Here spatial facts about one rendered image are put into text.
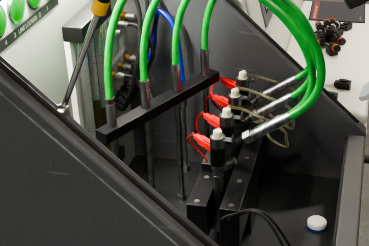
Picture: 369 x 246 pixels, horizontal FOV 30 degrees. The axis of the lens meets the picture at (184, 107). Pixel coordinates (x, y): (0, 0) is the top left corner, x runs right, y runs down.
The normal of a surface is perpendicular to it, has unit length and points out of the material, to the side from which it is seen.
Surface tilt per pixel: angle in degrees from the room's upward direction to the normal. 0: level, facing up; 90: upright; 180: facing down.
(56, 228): 90
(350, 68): 0
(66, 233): 90
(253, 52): 90
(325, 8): 0
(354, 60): 0
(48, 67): 90
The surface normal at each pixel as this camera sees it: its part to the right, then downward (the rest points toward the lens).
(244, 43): -0.25, 0.47
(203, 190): -0.04, -0.88
